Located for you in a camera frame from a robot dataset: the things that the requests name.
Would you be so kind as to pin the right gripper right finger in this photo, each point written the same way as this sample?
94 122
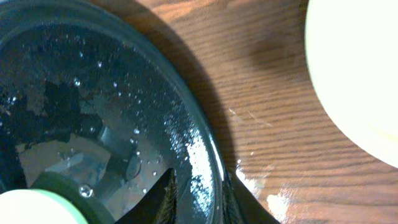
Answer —
240 206

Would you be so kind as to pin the round black serving tray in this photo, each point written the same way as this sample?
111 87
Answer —
92 111

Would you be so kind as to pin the yellow plate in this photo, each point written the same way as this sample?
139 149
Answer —
351 51

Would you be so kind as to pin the light blue plate front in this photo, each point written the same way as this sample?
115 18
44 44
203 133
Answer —
38 207

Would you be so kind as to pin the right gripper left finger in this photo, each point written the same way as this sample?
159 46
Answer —
159 205

